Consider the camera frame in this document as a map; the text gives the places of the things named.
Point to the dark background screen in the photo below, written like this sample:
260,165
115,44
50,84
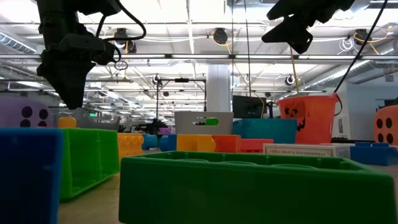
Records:
387,102

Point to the orange pumpkin bucket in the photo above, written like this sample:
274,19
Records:
317,121

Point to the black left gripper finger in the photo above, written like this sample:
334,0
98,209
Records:
71,87

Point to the red-orange flat toy brick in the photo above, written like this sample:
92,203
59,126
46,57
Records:
255,145

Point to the purple foam die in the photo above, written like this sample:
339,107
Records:
12,109

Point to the grey plastic tray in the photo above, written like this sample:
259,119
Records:
102,124

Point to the black background robot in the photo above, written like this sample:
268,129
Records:
152,127

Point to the green toy block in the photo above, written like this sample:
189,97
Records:
212,121

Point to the dark green toy brick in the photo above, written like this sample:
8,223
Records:
248,193

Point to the yellow studded toy brick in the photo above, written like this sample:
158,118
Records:
130,144

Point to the black background frame stand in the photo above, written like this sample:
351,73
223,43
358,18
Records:
182,80

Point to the orange foam die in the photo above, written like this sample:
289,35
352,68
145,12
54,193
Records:
387,124

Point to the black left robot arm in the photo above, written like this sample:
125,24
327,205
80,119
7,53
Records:
59,15

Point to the orange toy block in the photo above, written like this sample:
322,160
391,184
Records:
227,143

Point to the rounded blue toy block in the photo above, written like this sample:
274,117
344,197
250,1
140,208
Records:
150,141

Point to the clear grey plastic bin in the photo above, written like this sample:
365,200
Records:
186,123

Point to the large blue toy block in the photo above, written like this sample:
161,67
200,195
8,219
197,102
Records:
168,143

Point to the small yellow toy block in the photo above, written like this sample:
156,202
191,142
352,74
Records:
66,123

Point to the bright green toy brick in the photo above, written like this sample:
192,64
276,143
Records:
90,161

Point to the long ceiling light bar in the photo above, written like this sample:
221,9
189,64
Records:
199,56

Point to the purple background box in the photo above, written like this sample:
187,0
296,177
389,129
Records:
164,131

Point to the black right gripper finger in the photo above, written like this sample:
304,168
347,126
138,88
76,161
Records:
289,34

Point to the black background monitor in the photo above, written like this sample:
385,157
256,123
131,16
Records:
248,107

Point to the teal plastic tray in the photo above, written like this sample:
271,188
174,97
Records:
264,130

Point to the small blue toy brick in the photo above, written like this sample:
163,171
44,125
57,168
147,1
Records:
373,154

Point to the silver-backed playing card box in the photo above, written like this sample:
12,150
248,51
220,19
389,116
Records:
298,151

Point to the white building pillar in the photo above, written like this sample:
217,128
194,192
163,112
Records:
218,87

